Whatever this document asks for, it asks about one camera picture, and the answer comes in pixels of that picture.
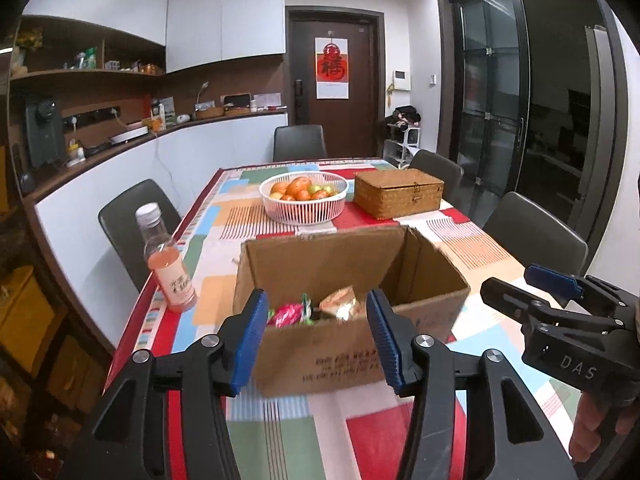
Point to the white shoe rack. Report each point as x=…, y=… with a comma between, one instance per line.
x=400, y=150

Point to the green snack packet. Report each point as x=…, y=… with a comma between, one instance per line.
x=309, y=307

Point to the white wall cabinets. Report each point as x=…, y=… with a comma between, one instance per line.
x=220, y=20

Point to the black wall socket strip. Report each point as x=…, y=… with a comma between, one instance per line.
x=90, y=117

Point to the white card stand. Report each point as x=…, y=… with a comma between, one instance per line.
x=267, y=99

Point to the black framed glass door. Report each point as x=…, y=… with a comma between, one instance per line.
x=495, y=95

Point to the small yellow capped bottle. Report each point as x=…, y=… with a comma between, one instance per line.
x=76, y=152

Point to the black countertop appliance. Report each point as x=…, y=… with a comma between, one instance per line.
x=45, y=132

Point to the white flat countertop appliance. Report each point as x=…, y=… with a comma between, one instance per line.
x=129, y=135

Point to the cardboard box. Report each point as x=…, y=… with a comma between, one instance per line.
x=320, y=355

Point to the gold snack packet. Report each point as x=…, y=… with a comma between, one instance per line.
x=342, y=304

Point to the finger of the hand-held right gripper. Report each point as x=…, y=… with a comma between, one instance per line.
x=550, y=280
x=505, y=296

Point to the colourful patchwork tablecloth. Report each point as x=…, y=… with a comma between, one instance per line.
x=320, y=435

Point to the dark brown door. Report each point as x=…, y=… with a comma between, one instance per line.
x=360, y=110

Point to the white intercom panel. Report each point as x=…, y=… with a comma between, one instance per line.
x=400, y=80

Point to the orange juice carton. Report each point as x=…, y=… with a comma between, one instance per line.
x=152, y=123

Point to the black tablet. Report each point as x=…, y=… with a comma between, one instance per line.
x=237, y=100

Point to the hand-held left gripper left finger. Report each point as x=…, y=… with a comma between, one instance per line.
x=252, y=340

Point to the pink snack packet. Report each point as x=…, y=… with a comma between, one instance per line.
x=286, y=315

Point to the pink drink bottle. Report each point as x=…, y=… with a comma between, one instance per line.
x=172, y=280

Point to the black door lock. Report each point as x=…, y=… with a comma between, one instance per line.
x=298, y=100

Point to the pile of orange green fruit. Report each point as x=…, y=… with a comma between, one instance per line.
x=300, y=190

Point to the dark grey dining chair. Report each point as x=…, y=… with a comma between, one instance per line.
x=535, y=235
x=127, y=230
x=435, y=172
x=300, y=142

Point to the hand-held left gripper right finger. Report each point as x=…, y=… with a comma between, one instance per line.
x=382, y=345

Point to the red and white door poster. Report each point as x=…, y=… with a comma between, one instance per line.
x=332, y=70

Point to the green and white box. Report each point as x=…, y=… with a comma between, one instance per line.
x=167, y=109

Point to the white plastic fruit basket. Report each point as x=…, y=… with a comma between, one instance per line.
x=305, y=212

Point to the person's right hand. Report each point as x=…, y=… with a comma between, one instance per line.
x=585, y=425

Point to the woven rattan lidded box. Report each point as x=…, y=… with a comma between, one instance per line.
x=397, y=195

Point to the yellow storage bin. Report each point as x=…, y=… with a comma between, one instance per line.
x=75, y=375
x=25, y=320

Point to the white gooseneck lamp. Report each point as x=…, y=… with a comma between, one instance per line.
x=202, y=91

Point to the black bag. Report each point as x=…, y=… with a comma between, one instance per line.
x=404, y=116

